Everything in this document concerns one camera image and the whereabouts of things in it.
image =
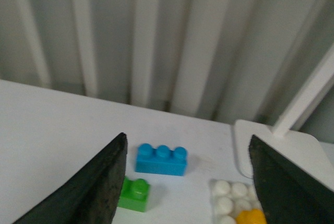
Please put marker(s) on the green two-stud block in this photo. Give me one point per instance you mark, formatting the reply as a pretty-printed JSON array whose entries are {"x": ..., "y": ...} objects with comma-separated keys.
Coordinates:
[{"x": 134, "y": 195}]

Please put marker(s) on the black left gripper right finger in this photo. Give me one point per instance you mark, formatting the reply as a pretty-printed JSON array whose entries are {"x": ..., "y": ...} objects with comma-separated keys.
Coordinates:
[{"x": 287, "y": 193}]

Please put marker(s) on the blue three-stud block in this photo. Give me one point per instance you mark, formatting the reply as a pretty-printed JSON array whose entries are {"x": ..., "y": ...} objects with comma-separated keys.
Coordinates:
[{"x": 161, "y": 160}]

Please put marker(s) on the white lamp stand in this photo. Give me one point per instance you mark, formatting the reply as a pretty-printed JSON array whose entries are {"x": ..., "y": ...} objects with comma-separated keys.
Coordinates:
[{"x": 304, "y": 150}]

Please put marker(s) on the white studded base plate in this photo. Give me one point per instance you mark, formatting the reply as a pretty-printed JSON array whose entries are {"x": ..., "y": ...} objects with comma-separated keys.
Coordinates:
[{"x": 229, "y": 199}]

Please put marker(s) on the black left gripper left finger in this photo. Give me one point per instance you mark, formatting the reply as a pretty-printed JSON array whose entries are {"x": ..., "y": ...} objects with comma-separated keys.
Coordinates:
[{"x": 89, "y": 196}]

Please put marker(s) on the yellow two-stud block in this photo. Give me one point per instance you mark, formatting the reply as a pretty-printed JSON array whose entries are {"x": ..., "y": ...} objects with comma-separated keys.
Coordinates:
[{"x": 254, "y": 216}]

